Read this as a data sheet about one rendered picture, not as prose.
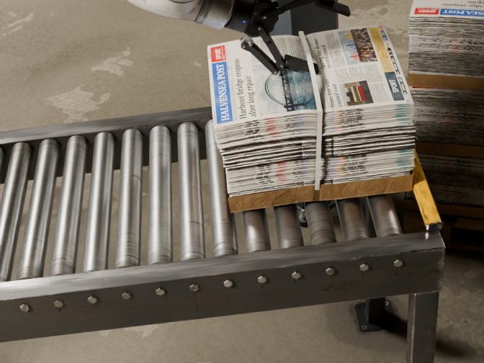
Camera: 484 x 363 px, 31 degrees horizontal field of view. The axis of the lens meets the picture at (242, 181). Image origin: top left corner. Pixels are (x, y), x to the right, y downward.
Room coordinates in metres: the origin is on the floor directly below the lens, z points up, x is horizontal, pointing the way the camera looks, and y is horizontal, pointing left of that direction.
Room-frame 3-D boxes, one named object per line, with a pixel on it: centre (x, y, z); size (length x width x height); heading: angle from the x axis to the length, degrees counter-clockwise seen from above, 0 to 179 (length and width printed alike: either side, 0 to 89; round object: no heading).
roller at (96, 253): (1.41, 0.31, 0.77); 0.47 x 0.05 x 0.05; 179
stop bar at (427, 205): (1.39, -0.36, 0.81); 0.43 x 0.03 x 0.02; 179
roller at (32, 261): (1.41, 0.44, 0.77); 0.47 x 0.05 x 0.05; 179
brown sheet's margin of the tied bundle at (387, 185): (1.44, -0.26, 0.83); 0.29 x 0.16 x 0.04; 179
